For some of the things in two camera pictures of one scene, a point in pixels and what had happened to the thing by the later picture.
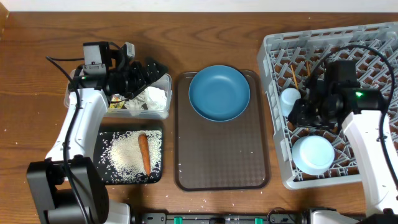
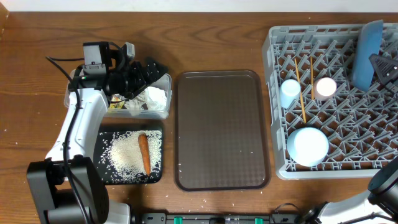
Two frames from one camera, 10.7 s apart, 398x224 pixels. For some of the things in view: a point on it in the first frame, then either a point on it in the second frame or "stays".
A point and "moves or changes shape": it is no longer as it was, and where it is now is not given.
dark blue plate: [219, 93] to [369, 42]
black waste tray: [129, 154] stays
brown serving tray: [230, 155] stays
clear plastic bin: [117, 112] stays
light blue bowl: [313, 155] moves or changes shape
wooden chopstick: [294, 76] to [300, 92]
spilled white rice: [130, 156] stays
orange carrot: [145, 150] stays
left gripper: [143, 81] stays
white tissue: [155, 98] stays
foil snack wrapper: [117, 105] stays
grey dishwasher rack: [314, 78] stays
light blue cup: [288, 97] moves or changes shape
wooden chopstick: [308, 68] to [311, 76]
